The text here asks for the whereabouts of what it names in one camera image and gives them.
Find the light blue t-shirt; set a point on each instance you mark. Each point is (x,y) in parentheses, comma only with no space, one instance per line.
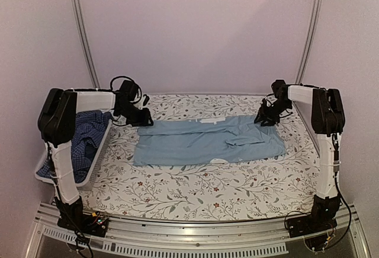
(198,142)

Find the white plastic laundry basket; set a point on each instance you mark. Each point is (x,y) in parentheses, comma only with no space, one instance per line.
(87,184)

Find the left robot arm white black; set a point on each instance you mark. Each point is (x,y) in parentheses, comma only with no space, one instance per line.
(57,125)

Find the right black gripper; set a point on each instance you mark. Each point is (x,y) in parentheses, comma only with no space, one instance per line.
(265,116)

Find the front aluminium rail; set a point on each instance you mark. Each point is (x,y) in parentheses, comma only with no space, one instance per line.
(140,237)

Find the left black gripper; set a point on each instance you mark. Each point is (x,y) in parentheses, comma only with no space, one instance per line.
(144,120)

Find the left aluminium frame post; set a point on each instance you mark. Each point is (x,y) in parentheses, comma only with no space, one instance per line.
(83,38)

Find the aluminium frame post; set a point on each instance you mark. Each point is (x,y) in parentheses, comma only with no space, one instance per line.
(83,38)
(314,17)

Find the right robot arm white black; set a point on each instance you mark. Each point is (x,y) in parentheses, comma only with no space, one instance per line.
(327,122)

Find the dark blue checkered shirt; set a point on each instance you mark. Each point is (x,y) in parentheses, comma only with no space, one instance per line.
(90,128)

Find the right aluminium frame post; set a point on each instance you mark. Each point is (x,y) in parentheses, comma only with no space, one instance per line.
(314,17)

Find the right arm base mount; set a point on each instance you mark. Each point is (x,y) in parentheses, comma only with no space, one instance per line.
(309,224)

